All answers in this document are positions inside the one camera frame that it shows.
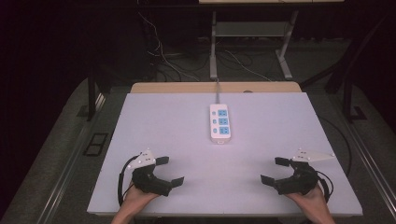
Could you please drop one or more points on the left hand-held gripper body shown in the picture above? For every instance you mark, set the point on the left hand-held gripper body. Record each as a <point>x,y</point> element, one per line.
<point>146,180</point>

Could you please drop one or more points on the person's left hand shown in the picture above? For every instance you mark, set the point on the person's left hand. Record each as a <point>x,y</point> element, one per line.
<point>135,200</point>

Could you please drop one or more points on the white power strip blue sockets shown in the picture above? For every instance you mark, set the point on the white power strip blue sockets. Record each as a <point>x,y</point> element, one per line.
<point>214,137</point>

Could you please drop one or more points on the black floor frame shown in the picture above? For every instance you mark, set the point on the black floor frame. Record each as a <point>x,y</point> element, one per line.
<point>88,151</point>

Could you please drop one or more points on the person's right hand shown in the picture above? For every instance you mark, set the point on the person's right hand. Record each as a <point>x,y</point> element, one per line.
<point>311,200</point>

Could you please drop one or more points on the grey metal desk frame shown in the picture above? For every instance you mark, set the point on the grey metal desk frame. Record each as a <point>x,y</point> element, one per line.
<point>213,62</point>

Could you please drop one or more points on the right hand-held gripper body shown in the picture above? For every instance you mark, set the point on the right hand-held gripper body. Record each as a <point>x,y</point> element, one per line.
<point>300,182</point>

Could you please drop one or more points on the aluminium floor rail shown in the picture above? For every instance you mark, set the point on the aluminium floor rail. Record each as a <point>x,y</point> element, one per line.
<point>71,161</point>
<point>370,161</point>

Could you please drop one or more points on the black metal stand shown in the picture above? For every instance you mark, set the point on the black metal stand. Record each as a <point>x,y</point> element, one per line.
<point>348,99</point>

